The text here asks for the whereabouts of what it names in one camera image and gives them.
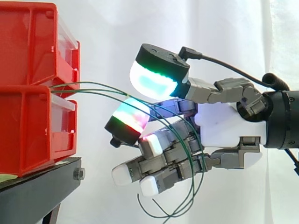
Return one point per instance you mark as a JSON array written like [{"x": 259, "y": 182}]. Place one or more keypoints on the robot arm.
[{"x": 282, "y": 119}]

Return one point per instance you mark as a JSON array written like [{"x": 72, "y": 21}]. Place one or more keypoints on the black stand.
[{"x": 39, "y": 186}]

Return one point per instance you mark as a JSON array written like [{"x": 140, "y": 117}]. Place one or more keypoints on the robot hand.
[{"x": 219, "y": 126}]

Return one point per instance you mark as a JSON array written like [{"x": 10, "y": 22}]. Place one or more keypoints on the red bin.
[
  {"x": 35, "y": 130},
  {"x": 35, "y": 44}
]

